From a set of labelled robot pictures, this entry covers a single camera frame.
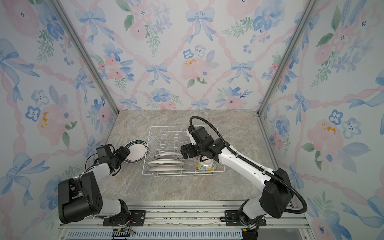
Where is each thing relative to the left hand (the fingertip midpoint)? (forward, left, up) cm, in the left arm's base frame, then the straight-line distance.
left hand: (124, 151), depth 92 cm
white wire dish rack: (+13, -26, -4) cm, 29 cm away
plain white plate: (-15, -29, +9) cm, 34 cm away
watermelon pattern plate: (-7, -26, +1) cm, 27 cm away
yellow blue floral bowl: (-9, -51, +1) cm, 52 cm away
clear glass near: (-10, -41, +6) cm, 43 cm away
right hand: (-5, -39, +13) cm, 42 cm away
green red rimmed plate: (+5, -6, -7) cm, 10 cm away
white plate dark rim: (-4, -28, +3) cm, 29 cm away
